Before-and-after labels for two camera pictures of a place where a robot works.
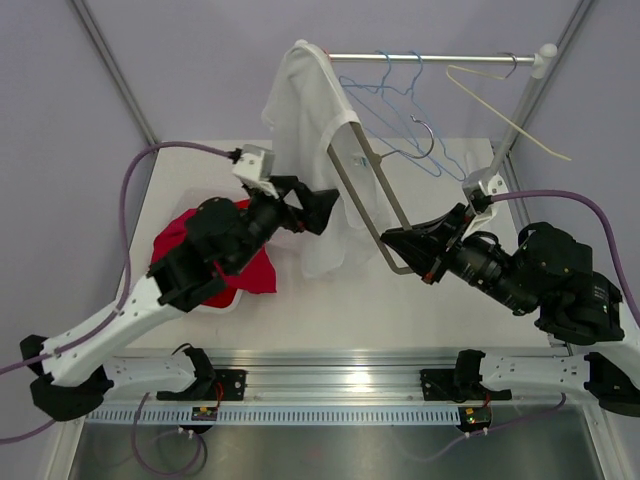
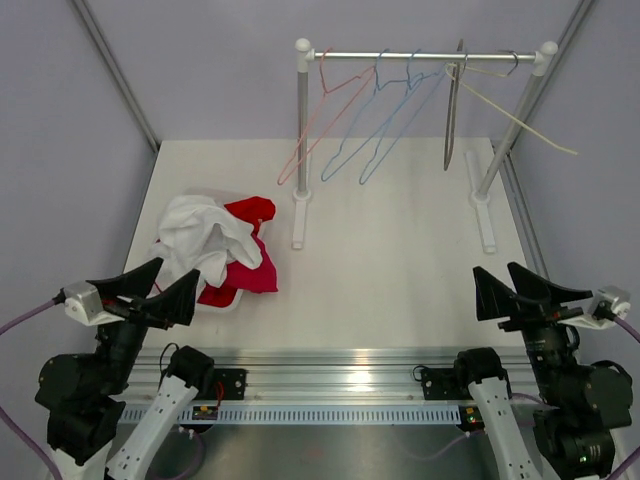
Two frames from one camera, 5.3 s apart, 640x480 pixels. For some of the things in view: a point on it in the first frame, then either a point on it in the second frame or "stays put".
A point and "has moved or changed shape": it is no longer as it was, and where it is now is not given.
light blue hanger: x=425 y=120 -> x=410 y=84
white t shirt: x=308 y=112 has moved or changed shape
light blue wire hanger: x=396 y=113 -> x=356 y=152
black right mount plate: x=458 y=384 stays put
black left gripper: x=315 y=205 -> x=160 y=310
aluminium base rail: x=337 y=379 stays put
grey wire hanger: x=384 y=181 -> x=452 y=103
